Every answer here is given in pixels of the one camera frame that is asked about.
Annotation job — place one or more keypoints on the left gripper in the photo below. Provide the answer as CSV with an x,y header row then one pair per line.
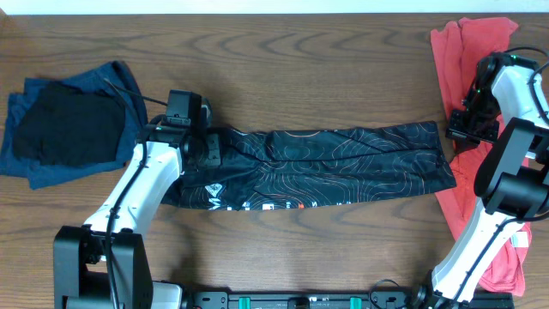
x,y
214,142

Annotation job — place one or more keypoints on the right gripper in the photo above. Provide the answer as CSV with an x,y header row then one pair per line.
x,y
455,130

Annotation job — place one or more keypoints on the black patterned jersey shirt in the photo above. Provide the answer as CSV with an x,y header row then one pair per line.
x,y
300,169

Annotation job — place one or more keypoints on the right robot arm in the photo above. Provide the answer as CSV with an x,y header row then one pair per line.
x,y
506,107

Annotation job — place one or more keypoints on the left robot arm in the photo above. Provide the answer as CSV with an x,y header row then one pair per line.
x,y
103,263

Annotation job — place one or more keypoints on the red t-shirt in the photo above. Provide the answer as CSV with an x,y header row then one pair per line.
x,y
456,50

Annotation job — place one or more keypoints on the folded blue garment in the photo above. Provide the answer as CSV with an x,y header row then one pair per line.
x,y
40,176

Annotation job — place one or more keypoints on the folded black garment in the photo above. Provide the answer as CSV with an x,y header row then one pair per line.
x,y
69,127

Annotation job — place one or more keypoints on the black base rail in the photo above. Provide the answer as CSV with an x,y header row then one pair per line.
x,y
383,299

